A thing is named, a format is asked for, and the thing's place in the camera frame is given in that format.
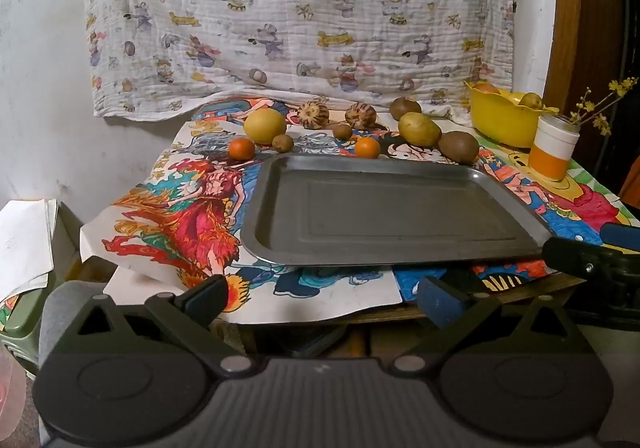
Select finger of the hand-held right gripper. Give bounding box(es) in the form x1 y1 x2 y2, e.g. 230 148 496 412
542 237 640 300
600 223 640 252

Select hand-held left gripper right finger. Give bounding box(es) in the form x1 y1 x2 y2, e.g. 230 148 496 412
388 276 580 376

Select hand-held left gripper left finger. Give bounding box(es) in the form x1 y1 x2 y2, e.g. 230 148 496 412
72 274 257 376

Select grey metal tray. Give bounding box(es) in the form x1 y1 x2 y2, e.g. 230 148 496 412
239 153 553 269

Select small orange tangerine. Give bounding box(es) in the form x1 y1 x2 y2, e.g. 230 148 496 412
228 138 255 160
354 136 382 159

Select large brown kiwi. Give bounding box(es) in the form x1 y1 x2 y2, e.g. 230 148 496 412
389 96 422 122
438 131 480 165

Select yellow-green mango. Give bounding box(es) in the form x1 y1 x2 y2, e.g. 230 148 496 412
398 112 442 147

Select large yellow lemon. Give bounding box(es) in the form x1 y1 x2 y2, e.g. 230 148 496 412
243 108 288 145

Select striped brown round fruit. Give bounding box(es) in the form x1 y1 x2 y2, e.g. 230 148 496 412
296 99 330 130
344 103 377 130

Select red flame figure poster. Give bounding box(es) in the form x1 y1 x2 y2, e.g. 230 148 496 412
80 120 403 324

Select white and orange jar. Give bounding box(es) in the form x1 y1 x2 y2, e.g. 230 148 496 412
528 114 581 183

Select yellow flower twigs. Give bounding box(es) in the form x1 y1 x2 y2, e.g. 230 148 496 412
567 77 640 136

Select yellow plastic bowl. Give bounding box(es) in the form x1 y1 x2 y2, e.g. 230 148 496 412
464 80 560 149

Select green plastic stool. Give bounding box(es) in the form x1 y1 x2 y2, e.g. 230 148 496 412
0 293 56 374

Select stack of white papers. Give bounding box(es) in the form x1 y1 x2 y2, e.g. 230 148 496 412
0 198 60 301

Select translucent pink plastic container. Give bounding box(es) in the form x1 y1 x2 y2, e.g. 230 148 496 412
0 348 27 448

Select white printed blanket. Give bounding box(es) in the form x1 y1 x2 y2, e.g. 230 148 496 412
85 0 518 119

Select brown wooden door frame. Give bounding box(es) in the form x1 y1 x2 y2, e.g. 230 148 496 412
542 0 626 129

